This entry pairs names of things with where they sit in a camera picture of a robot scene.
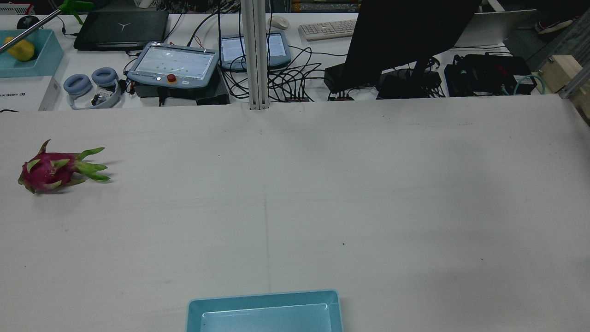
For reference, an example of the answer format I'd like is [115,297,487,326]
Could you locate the magenta dragon fruit green scales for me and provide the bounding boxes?
[18,139,111,194]

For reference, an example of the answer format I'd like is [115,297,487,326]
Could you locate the black box under pendant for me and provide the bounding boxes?
[134,69,230,106]

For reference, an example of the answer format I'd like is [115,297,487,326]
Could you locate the grey blue teach pendant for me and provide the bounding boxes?
[219,31,291,71]

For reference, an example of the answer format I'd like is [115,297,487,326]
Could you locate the white keyboard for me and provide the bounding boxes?
[298,19,358,42]

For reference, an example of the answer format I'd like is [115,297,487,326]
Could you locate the light blue plastic tray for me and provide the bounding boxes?
[186,289,344,332]

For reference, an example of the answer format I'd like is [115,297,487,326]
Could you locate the teach pendant red button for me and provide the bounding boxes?
[127,42,220,89]

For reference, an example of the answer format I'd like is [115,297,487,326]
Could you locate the black Huawei monitor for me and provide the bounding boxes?
[342,0,482,100]

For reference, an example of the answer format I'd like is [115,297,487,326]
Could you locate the black mini computer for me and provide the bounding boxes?
[444,54,537,97]

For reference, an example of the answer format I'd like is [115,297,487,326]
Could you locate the black laptop closed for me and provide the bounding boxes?
[74,10,169,51]

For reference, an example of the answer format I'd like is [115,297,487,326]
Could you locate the pale blue headphones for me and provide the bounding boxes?
[63,67,123,110]

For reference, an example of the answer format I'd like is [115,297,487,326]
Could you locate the silver Huawei laptop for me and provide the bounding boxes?
[454,9,537,47]

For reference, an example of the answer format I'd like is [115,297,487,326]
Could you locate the light blue plastic bin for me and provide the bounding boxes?
[0,29,65,78]

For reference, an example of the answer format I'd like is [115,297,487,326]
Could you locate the metal reacher green claw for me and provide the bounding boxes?
[0,0,95,54]

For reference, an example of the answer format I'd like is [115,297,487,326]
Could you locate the white cardboard box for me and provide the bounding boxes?
[0,76,61,112]

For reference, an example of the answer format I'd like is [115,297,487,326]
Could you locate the wooden block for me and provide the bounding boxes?
[537,55,584,94]

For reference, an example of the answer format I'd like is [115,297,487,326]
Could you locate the yellow fruit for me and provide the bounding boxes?
[4,37,36,62]

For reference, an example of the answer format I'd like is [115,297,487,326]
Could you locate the black cable tangle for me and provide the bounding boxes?
[221,46,351,102]

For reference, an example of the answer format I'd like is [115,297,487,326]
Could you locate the aluminium profile post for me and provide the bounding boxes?
[241,0,270,110]

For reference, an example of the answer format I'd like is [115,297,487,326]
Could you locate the teal cable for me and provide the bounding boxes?
[513,75,546,96]

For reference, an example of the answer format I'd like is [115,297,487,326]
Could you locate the aluminium frame strut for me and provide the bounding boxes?
[525,9,590,125]

